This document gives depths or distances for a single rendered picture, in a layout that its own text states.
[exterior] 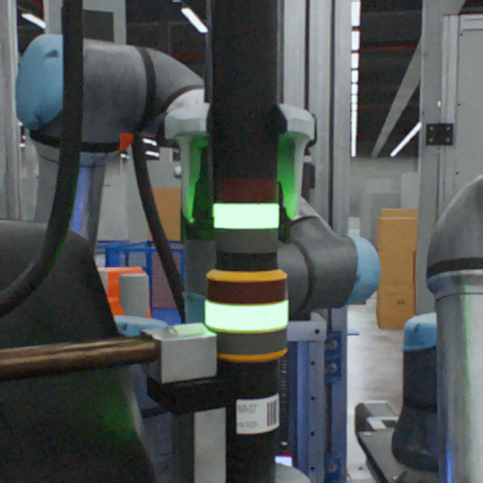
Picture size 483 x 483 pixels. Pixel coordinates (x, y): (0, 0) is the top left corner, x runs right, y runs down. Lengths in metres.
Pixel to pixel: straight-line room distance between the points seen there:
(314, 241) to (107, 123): 0.34
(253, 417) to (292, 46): 0.97
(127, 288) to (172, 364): 3.87
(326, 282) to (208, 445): 0.35
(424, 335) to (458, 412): 0.42
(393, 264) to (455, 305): 7.17
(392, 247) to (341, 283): 7.20
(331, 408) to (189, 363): 0.98
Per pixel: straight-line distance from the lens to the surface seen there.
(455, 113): 2.21
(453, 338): 0.74
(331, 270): 0.68
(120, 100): 0.90
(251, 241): 0.35
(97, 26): 4.35
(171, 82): 0.93
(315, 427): 1.22
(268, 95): 0.36
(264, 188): 0.35
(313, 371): 1.19
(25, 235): 0.47
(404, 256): 7.90
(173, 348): 0.34
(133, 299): 4.21
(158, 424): 1.11
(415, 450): 1.17
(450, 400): 0.73
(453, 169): 2.20
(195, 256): 0.62
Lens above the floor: 1.46
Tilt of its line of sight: 4 degrees down
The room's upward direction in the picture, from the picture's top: straight up
